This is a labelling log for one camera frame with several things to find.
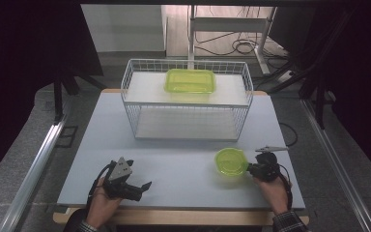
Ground white panel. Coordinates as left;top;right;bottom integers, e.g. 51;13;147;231
80;4;168;53

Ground white metal desk frame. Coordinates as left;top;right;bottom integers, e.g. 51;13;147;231
187;4;279;76

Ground black floor cable loop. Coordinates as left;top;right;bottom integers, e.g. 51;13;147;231
278;121;300;148

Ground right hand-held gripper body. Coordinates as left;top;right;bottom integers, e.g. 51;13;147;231
250;145;290;183

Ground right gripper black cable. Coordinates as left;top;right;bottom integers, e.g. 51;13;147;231
276;163;295;211

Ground dark floor plate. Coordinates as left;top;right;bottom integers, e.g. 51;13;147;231
55;125;79;149

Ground person's right hand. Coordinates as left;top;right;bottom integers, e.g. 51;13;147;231
251;174;290;217

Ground black metal stand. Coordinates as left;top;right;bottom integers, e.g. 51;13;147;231
51;62;109;126
266;6;358;131

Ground white wire shelf rack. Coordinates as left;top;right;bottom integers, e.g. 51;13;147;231
120;58;255;143

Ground black cables on floor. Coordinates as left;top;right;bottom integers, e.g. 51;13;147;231
194;30;291;61

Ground aluminium rail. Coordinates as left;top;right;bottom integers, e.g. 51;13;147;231
300;98;371;232
0;117;68;232

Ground person's left hand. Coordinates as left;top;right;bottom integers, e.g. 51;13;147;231
85;177;124;229

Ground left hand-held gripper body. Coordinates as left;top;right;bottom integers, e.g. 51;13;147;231
101;156;144;203

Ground dark curtain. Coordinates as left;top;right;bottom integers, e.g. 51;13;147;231
312;0;371;182
0;0;104;189

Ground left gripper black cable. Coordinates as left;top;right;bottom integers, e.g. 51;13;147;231
86;159;118;207

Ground green rectangular plastic container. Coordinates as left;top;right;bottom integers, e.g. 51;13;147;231
164;68;217;95

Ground green round plastic bowl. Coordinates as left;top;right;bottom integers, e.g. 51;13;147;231
214;147;250;177

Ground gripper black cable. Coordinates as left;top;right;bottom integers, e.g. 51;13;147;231
86;159;118;207
276;163;295;211

